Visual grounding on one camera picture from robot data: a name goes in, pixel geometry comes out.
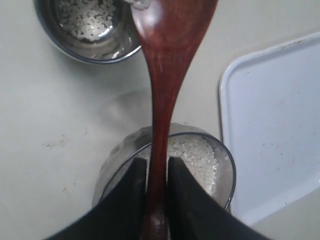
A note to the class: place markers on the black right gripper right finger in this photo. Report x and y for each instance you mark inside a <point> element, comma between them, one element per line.
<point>194,215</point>

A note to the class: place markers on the steel bowl of rice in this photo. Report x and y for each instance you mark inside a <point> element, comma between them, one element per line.
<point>207,158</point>

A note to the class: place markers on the small steel cup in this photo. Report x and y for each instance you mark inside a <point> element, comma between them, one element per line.
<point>90,31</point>

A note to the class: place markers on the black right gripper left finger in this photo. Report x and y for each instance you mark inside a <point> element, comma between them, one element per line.
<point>119,216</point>

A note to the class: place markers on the dark red wooden spoon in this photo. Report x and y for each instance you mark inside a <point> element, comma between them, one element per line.
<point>170,33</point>

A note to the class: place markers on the white plastic tray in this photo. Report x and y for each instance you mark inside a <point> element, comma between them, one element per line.
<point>270,122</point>

